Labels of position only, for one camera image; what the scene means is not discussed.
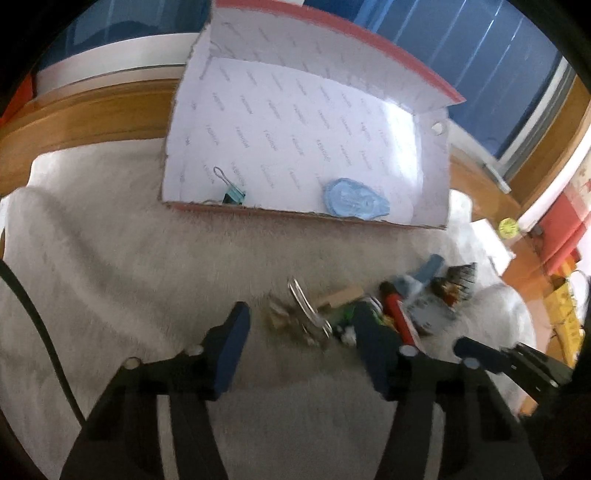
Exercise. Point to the small wooden piece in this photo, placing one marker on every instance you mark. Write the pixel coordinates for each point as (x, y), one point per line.
(344, 296)

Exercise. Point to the white fluffy towel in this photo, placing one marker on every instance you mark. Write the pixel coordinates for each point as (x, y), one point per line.
(138, 277)

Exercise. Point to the large metal spring clip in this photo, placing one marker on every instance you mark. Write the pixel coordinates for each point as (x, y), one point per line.
(304, 309)

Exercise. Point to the green white toy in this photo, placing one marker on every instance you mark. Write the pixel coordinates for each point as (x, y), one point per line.
(344, 318)

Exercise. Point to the white paper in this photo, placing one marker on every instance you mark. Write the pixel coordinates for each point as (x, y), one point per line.
(489, 244)

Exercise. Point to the teal binder clip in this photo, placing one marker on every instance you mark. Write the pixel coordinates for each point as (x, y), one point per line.
(234, 197)

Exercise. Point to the red tube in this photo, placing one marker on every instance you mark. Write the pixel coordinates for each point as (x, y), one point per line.
(400, 321)

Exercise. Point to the grey studded plate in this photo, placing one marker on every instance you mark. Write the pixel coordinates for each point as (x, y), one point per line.
(431, 316)

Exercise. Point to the yellow object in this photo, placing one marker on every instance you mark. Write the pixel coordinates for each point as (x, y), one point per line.
(565, 318)

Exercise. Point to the blue grey plastic hook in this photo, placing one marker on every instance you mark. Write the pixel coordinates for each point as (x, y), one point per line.
(429, 270)

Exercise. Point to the red box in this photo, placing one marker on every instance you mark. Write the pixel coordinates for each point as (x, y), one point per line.
(565, 230)

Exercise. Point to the yellow round sticker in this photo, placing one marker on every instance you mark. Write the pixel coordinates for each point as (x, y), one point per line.
(508, 227)

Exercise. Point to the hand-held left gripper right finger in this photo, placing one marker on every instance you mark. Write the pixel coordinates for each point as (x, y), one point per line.
(371, 355)

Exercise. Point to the blue correction tape dispenser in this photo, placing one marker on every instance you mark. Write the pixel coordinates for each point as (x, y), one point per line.
(351, 198)

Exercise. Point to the dark figure toy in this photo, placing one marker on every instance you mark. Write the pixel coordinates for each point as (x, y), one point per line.
(457, 279)

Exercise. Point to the white lined cardboard box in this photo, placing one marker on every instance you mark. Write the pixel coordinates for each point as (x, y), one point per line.
(300, 129)

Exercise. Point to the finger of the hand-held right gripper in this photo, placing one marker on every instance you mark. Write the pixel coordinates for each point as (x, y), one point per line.
(480, 355)
(540, 367)

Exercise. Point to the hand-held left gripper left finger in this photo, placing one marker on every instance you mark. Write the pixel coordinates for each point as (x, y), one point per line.
(231, 353)

